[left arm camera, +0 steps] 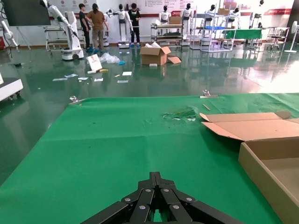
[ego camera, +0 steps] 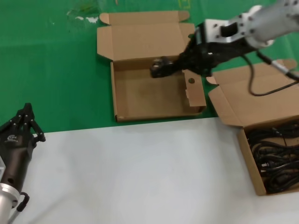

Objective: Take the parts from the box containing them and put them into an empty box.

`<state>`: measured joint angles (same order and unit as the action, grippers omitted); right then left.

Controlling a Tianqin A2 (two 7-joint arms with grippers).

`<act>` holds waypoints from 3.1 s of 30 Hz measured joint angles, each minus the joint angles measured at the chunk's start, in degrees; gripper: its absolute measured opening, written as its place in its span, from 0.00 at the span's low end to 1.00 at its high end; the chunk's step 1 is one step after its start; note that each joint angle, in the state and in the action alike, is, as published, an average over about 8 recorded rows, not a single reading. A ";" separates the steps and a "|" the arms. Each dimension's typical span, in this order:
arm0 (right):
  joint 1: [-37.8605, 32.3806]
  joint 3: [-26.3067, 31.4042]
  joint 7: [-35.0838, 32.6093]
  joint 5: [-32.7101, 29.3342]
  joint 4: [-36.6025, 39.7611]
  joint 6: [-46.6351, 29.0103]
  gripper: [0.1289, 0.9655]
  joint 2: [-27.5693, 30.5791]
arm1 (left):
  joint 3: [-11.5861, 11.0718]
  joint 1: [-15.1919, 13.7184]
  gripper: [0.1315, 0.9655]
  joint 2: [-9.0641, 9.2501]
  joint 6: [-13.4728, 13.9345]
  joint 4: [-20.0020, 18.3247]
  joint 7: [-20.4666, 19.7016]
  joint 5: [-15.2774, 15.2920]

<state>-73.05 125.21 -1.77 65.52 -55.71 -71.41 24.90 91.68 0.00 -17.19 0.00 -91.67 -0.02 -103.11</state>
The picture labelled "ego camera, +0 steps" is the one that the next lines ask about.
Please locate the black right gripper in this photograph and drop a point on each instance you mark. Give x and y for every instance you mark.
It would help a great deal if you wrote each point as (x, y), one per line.
(201, 58)

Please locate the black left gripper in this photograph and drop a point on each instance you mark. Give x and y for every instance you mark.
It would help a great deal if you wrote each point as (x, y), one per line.
(14, 156)

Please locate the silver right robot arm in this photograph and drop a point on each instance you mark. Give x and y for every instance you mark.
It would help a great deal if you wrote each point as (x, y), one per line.
(268, 21)

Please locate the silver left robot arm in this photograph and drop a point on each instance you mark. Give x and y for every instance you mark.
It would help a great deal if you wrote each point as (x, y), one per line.
(5, 201)

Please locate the cardboard box with round holes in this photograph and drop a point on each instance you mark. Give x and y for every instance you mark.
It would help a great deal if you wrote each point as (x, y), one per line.
(140, 37)

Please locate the green table cloth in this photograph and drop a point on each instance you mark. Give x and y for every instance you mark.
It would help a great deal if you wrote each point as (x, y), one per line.
(46, 70)

